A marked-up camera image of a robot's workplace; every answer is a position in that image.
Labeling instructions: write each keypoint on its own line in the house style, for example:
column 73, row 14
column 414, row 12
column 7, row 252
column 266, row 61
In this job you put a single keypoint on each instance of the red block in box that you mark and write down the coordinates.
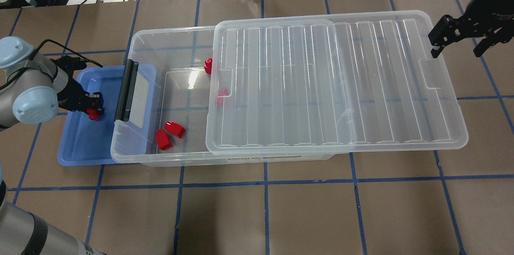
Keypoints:
column 175, row 129
column 162, row 139
column 222, row 94
column 208, row 66

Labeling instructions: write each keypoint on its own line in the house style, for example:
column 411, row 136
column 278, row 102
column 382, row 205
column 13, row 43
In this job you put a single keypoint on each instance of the black box latch handle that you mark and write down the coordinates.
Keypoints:
column 127, row 89

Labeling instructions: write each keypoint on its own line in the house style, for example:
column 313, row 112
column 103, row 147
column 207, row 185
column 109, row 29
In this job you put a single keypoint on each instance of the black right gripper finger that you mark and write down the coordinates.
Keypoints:
column 441, row 35
column 489, row 40

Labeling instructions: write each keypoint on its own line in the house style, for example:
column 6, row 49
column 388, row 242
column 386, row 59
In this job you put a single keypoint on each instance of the clear plastic box lid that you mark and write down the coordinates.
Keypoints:
column 406, row 98

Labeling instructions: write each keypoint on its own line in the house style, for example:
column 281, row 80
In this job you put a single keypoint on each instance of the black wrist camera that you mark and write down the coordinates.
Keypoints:
column 70, row 64

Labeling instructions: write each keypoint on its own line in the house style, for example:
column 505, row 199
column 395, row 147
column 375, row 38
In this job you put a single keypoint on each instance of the blue plastic tray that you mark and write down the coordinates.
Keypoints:
column 88, row 142

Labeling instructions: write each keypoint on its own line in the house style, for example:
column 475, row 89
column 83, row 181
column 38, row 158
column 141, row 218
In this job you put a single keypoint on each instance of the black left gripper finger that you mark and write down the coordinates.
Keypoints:
column 96, row 101

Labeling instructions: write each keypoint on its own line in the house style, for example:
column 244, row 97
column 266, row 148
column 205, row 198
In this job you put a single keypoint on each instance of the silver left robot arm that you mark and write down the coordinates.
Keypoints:
column 36, row 87

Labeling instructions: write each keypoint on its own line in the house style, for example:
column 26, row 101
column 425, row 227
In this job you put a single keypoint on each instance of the red block from tray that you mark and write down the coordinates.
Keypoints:
column 93, row 114

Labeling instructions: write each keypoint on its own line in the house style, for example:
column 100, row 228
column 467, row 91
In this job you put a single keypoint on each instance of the clear plastic storage box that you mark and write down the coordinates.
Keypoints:
column 291, row 91

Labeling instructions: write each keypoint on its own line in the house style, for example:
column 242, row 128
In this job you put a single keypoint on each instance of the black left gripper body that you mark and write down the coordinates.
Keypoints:
column 72, row 95

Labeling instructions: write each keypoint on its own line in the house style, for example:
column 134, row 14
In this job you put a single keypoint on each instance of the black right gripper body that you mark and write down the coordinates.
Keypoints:
column 484, row 7

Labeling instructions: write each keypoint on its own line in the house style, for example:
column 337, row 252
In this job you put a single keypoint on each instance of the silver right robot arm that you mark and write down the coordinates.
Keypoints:
column 490, row 20

